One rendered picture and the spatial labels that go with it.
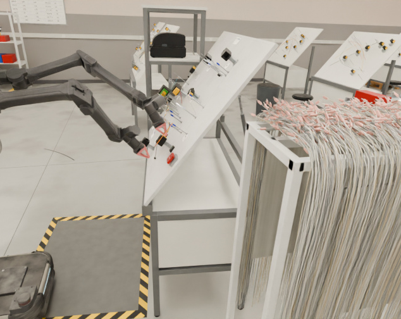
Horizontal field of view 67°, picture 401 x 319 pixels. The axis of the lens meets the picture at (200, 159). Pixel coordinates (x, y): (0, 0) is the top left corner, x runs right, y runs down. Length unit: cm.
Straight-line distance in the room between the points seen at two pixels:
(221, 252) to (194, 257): 16
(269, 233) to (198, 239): 53
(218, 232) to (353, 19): 1039
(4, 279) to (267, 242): 165
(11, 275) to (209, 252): 126
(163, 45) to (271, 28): 764
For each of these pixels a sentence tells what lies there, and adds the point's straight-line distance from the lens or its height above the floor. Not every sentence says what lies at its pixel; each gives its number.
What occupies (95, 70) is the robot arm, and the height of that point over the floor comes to 148.
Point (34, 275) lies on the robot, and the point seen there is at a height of 24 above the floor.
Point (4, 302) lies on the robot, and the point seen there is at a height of 24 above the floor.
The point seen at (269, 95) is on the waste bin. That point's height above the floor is 47.
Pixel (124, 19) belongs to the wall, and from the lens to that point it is 912.
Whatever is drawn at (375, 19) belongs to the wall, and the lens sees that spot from 1216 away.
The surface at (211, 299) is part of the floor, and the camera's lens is 234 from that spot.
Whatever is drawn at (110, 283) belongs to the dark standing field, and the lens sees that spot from 247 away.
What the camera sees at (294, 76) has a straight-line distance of 741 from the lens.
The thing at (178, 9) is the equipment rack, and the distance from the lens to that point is 261.
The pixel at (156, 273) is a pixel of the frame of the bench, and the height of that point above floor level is 38.
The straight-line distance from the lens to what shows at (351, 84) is 551.
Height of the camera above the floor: 178
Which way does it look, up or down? 25 degrees down
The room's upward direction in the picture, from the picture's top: 2 degrees clockwise
